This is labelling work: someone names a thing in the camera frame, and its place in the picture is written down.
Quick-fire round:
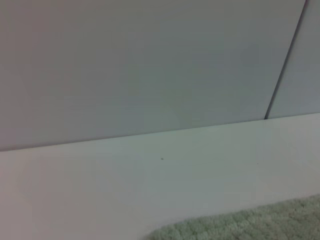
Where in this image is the light green terry towel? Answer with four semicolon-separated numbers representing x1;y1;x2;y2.
143;193;320;240

